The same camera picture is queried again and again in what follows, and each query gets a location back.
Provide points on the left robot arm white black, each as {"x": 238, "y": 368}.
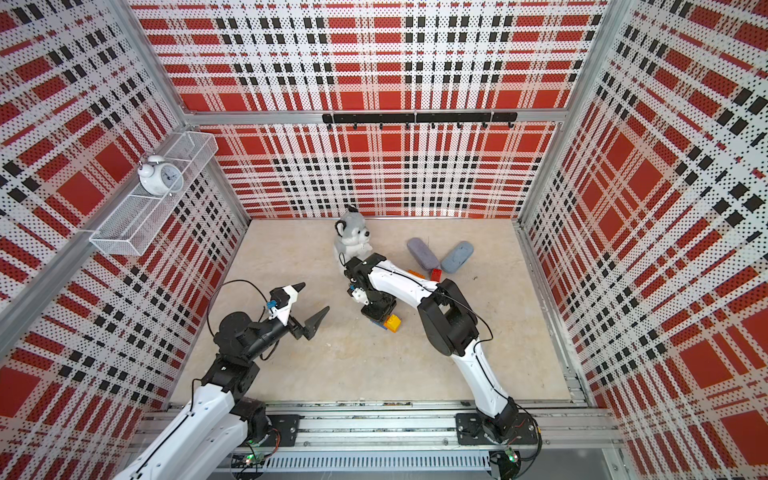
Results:
{"x": 219, "y": 417}

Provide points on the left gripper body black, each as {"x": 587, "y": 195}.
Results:
{"x": 295, "y": 328}

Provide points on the black hook rail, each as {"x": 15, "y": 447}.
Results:
{"x": 419, "y": 118}

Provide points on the grey white husky plush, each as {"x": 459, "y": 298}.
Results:
{"x": 353, "y": 237}

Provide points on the purple grey oval case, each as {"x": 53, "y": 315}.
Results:
{"x": 422, "y": 253}

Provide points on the yellow lego brick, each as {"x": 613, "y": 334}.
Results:
{"x": 392, "y": 323}

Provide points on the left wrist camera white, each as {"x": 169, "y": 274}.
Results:
{"x": 280, "y": 304}

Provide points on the white alarm clock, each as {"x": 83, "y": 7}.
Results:
{"x": 160, "y": 177}

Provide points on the blue grey oval case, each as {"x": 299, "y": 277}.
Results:
{"x": 457, "y": 257}

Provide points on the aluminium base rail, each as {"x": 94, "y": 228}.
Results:
{"x": 427, "y": 439}

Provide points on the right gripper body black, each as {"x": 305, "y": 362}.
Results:
{"x": 380, "y": 305}

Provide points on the white wire mesh shelf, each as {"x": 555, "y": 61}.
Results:
{"x": 135, "y": 222}

